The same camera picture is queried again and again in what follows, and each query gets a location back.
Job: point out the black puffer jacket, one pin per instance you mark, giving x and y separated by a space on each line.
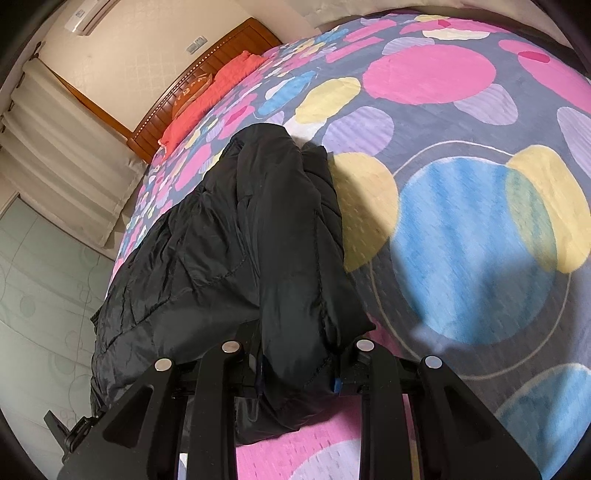
221 258

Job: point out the small orange cushion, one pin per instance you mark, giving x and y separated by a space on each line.
189 90

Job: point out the white pleated curtain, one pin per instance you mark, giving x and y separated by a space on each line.
64 152

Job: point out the wooden headboard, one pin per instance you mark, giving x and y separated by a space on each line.
217 50

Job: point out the frosted glass wardrobe door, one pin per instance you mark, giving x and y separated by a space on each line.
41 323

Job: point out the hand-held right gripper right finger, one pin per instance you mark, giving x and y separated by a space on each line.
392 406

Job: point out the wall socket plate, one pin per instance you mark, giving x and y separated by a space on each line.
194 45

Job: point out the wooden wall post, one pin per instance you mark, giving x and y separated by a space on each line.
101 108

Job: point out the red pillow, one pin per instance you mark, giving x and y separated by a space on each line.
203 97

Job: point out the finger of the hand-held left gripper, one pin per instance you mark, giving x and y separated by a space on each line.
69 431

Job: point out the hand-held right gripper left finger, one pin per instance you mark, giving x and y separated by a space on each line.
217 406

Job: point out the white air conditioner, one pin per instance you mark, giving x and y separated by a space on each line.
87 16

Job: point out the bed with colourful dotted sheet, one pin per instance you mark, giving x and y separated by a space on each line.
461 207

